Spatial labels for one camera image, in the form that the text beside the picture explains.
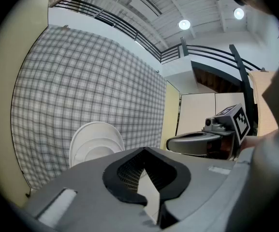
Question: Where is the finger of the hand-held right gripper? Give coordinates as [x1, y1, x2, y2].
[175, 130, 221, 138]
[166, 135, 221, 158]

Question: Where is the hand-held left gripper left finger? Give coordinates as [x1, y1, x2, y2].
[23, 147, 147, 232]

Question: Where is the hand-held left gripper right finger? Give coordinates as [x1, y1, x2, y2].
[143, 146, 238, 230]

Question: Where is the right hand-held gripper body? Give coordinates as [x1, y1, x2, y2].
[203, 102, 251, 160]

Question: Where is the white toilet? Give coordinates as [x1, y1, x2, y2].
[69, 121, 126, 169]

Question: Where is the person's right forearm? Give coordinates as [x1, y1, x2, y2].
[242, 129, 279, 152]

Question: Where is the white partition panel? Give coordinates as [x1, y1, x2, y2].
[215, 92, 245, 116]
[177, 93, 216, 140]

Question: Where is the yellow partition panel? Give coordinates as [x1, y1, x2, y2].
[162, 80, 181, 142]

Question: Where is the dark wooden staircase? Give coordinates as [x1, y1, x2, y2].
[191, 61, 248, 94]

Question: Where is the grey plaid curtain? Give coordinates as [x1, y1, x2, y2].
[10, 25, 167, 191]

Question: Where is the cream partition panel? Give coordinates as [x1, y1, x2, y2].
[0, 0, 52, 209]

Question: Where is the round ceiling lamp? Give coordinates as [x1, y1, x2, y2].
[233, 8, 245, 20]
[178, 19, 191, 30]

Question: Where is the black balcony railing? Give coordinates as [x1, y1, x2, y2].
[53, 0, 263, 73]

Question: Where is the black steel post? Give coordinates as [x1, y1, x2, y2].
[228, 44, 255, 130]

